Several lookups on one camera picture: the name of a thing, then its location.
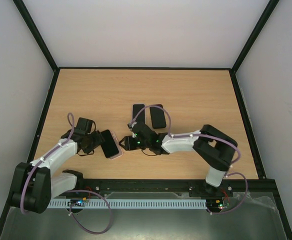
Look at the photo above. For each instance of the pink phone case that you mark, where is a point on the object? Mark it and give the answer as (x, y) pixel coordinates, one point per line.
(120, 152)

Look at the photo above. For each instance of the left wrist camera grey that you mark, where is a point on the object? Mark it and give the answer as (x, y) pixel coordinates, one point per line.
(83, 126)

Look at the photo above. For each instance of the grey slotted cable duct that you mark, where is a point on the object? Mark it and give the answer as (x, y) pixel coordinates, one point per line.
(189, 204)

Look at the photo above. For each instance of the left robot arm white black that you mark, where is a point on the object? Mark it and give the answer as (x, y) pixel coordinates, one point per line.
(45, 166)

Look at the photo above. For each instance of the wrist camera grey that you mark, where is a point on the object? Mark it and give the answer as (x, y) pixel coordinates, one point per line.
(83, 126)
(139, 127)

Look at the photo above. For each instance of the lavender phone case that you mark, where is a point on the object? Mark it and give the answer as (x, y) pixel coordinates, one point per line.
(132, 112)

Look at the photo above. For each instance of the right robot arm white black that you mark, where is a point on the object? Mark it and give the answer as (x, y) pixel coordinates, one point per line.
(217, 149)

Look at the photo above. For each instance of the black phone case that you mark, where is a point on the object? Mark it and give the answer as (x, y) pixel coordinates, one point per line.
(158, 119)

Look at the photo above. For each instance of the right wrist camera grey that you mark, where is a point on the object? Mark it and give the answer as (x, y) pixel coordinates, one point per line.
(139, 127)

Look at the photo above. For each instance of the black object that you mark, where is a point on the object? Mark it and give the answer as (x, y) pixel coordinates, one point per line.
(109, 146)

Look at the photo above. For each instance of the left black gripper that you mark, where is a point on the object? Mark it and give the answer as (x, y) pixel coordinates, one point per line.
(99, 140)

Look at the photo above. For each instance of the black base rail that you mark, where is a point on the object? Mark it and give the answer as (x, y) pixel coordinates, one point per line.
(146, 186)

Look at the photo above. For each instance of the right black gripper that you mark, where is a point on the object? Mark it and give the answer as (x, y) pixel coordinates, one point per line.
(129, 142)

